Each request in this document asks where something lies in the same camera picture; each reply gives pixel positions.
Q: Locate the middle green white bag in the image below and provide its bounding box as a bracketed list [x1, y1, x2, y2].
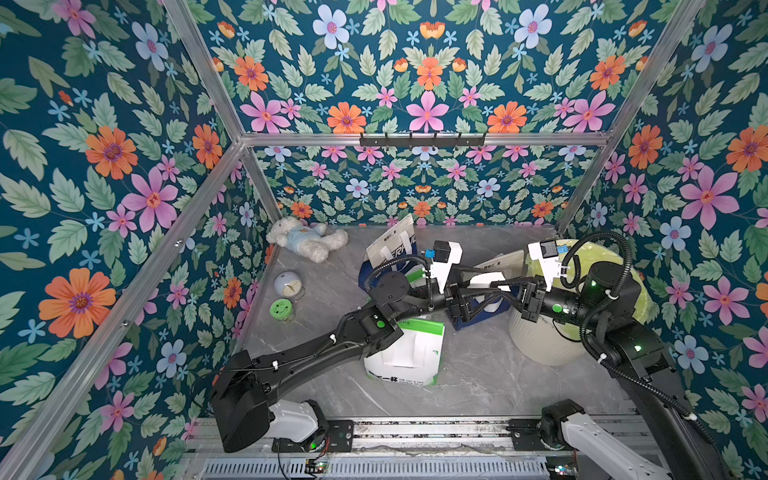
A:
[405, 268, 432, 319]

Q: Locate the rear blue white bag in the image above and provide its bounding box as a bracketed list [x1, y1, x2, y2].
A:
[358, 214, 417, 289]

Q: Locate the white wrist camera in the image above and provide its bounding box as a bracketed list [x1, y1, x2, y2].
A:
[425, 240, 463, 293]
[528, 240, 569, 292]

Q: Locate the green white bag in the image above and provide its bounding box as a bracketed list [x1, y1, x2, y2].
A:
[364, 318, 445, 386]
[405, 268, 432, 319]

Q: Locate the white blue plush bear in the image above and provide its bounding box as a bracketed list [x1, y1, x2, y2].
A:
[266, 217, 348, 264]

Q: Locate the right blue white bag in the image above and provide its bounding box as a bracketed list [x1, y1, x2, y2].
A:
[445, 250, 527, 331]

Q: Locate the black wall hook rail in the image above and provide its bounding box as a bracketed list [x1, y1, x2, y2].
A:
[358, 133, 486, 149]

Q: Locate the bag white receipt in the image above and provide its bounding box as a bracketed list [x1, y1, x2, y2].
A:
[469, 272, 506, 283]

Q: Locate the yellow-green bin liner bag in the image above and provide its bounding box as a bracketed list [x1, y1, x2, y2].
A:
[524, 242, 653, 324]

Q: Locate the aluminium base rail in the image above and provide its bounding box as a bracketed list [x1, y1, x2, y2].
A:
[191, 416, 661, 460]

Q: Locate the white trash bin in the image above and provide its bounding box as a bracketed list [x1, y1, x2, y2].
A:
[509, 310, 586, 367]

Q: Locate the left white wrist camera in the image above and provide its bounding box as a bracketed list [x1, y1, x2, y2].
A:
[425, 240, 463, 293]

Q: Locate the blue white bag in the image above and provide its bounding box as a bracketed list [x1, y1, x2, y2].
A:
[445, 250, 527, 331]
[358, 214, 417, 289]

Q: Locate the front green white bag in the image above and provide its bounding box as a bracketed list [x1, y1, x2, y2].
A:
[364, 318, 445, 386]

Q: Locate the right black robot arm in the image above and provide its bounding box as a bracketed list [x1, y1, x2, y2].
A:
[475, 231, 733, 479]

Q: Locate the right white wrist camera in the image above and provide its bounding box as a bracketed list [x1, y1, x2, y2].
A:
[528, 240, 569, 292]

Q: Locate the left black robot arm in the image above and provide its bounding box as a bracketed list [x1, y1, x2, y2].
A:
[210, 260, 516, 453]

